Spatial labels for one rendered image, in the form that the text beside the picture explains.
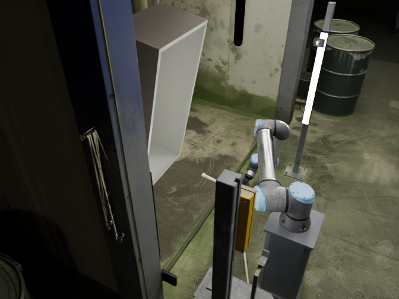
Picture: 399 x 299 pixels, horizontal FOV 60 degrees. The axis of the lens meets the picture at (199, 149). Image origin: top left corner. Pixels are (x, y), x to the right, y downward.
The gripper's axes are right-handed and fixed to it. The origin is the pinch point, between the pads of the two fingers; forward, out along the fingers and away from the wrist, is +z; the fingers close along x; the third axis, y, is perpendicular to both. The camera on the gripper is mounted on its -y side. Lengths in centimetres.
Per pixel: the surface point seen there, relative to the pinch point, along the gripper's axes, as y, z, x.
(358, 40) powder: 38, -256, -44
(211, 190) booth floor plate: 25.7, -1.1, 26.6
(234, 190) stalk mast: -192, 65, -11
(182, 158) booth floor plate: 48, -26, 73
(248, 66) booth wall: 38, -161, 59
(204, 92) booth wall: 91, -139, 106
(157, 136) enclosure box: -18, -10, 85
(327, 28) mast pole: -85, -123, -10
